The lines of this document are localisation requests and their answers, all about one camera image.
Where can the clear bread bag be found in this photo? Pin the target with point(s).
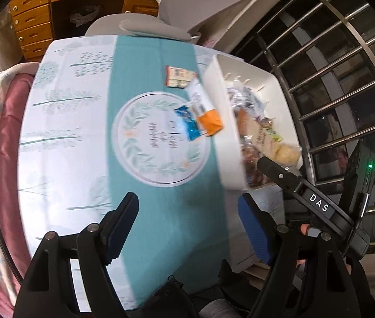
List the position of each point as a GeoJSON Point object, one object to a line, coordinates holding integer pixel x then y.
{"type": "Point", "coordinates": [250, 127]}

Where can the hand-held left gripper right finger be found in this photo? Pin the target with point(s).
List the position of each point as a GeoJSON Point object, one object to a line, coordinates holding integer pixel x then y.
{"type": "Point", "coordinates": [256, 233]}

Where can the printed blue white tablecloth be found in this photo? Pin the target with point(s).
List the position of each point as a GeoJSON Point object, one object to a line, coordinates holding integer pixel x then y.
{"type": "Point", "coordinates": [74, 155]}

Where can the crumpled white plastic bag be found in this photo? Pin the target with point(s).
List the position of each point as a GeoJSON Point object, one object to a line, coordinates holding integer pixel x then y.
{"type": "Point", "coordinates": [83, 15]}

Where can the blue snack packet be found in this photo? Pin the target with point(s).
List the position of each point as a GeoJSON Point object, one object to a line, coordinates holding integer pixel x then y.
{"type": "Point", "coordinates": [187, 121]}

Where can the white orange snack packet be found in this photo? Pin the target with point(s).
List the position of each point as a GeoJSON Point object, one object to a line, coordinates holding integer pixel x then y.
{"type": "Point", "coordinates": [204, 106]}

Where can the white plastic bin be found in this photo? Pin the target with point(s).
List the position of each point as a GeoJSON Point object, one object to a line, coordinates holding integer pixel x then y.
{"type": "Point", "coordinates": [223, 132]}

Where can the cream brown snack packet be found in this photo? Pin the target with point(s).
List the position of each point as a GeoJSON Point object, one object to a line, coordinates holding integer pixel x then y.
{"type": "Point", "coordinates": [179, 77]}

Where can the yellow cracker packet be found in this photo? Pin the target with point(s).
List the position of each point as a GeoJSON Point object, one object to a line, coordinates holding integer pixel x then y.
{"type": "Point", "coordinates": [285, 154]}

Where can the person's right hand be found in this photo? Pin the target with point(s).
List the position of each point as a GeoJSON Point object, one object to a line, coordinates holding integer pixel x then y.
{"type": "Point", "coordinates": [304, 229]}

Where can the red brown snack packet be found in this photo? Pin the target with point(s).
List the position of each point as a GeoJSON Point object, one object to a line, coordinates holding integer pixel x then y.
{"type": "Point", "coordinates": [252, 169]}

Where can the wooden desk with drawers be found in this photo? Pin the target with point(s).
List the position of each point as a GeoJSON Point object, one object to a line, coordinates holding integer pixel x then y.
{"type": "Point", "coordinates": [31, 16]}

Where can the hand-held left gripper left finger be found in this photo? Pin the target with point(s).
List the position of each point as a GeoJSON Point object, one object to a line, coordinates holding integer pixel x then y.
{"type": "Point", "coordinates": [121, 230]}

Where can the metal window grille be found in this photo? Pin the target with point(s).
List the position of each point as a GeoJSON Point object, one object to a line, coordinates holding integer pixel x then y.
{"type": "Point", "coordinates": [339, 56]}

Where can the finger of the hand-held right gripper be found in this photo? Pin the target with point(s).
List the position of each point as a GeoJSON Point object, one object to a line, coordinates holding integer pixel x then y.
{"type": "Point", "coordinates": [281, 175]}

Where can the grey office chair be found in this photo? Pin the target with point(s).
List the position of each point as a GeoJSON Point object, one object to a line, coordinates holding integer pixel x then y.
{"type": "Point", "coordinates": [200, 3]}

